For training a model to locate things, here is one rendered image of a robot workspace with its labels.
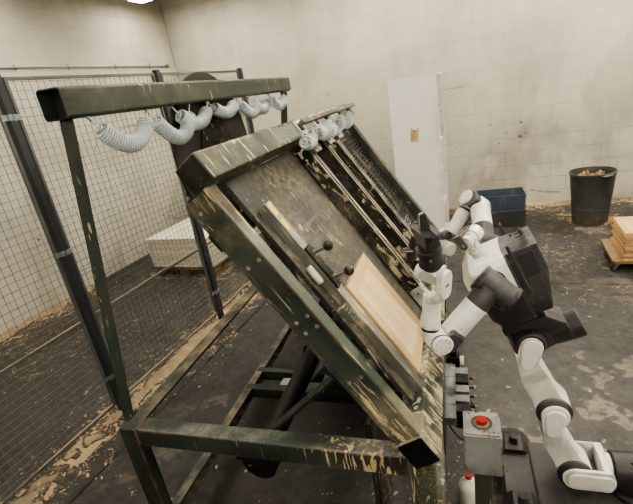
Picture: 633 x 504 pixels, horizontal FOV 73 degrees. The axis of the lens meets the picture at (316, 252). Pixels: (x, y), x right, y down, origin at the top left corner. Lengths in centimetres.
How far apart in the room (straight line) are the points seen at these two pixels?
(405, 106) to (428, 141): 51
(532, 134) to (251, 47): 461
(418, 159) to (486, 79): 179
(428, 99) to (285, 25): 302
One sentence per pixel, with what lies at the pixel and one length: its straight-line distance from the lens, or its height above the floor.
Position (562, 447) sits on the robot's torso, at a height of 42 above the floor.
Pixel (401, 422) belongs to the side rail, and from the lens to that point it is 161.
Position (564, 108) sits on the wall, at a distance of 705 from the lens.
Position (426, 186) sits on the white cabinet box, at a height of 71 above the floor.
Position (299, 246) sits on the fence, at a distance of 161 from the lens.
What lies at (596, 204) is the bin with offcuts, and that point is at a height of 28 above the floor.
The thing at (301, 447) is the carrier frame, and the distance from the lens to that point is 183.
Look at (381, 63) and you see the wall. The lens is 715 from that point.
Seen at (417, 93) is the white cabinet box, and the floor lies 186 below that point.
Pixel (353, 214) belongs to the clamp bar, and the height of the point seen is 144.
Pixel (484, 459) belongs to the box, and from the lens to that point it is 169.
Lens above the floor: 205
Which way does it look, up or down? 20 degrees down
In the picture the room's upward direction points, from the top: 10 degrees counter-clockwise
